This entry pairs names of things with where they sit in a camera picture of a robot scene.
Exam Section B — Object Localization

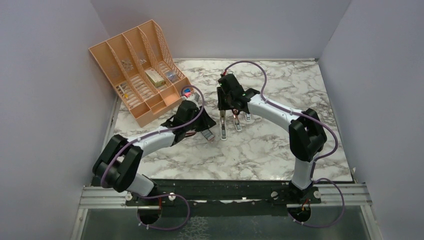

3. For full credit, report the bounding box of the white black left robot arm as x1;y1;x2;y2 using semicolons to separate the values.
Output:
92;100;217;206

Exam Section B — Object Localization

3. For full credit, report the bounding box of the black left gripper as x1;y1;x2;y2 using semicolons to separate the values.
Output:
184;106;217;133

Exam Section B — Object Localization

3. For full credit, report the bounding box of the clear bag of clips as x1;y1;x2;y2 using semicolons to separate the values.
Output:
165;70;179;83

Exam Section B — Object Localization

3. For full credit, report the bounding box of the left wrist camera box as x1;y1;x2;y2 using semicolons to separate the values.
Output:
182;92;202;109

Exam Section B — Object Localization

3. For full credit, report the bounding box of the yellow green box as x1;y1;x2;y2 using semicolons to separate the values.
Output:
144;68;165;88

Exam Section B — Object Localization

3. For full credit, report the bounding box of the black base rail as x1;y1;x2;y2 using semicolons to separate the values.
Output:
91;177;322;216

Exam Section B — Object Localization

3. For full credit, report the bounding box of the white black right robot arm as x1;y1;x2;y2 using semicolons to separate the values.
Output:
217;73;327;204

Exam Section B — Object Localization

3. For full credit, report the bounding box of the staple box tray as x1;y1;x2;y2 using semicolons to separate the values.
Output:
201;129;215;142

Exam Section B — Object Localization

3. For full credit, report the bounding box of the peach plastic desk organizer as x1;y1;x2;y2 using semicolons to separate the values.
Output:
88;19;191;127

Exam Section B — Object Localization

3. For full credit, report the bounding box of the long white stapler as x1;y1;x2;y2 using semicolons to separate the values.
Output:
219;110;227;141

